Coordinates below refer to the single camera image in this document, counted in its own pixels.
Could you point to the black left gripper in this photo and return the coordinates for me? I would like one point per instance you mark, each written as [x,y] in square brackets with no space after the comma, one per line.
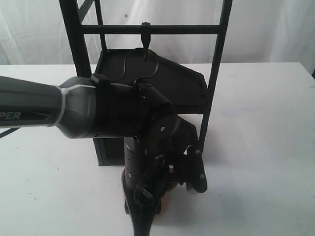
[168,155]

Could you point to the terracotta ceramic mug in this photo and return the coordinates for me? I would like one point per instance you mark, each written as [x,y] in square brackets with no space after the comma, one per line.
[164,201]

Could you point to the grey and black left arm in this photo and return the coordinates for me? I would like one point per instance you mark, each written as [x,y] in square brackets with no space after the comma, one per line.
[110,110]

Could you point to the white zip tie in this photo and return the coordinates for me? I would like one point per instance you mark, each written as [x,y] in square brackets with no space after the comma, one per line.
[64,92]

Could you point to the black two-tier metal rack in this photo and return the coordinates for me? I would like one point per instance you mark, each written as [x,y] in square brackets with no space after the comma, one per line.
[186,89]

